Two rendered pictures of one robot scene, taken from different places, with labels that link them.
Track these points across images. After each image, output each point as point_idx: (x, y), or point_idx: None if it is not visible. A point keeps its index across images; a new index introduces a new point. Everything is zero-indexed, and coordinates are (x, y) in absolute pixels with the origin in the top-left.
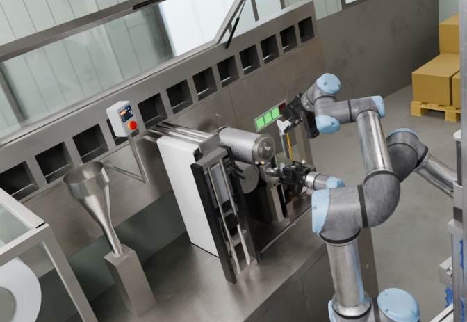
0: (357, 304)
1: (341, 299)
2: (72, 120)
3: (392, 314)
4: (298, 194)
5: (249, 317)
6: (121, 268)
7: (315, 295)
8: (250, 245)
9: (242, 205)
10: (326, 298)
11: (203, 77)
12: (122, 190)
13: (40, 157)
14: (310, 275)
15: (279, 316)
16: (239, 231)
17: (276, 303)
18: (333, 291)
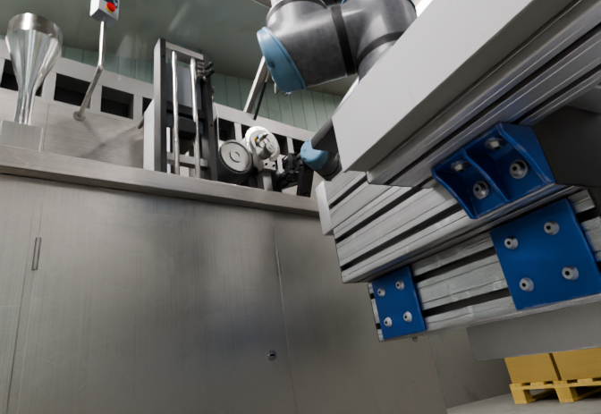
0: None
1: None
2: (66, 63)
3: None
4: (299, 190)
5: (149, 172)
6: (9, 130)
7: (300, 289)
8: None
9: (207, 119)
10: (326, 318)
11: (225, 139)
12: (82, 151)
13: (13, 84)
14: (292, 240)
15: (217, 255)
16: (194, 149)
17: (216, 224)
18: (342, 318)
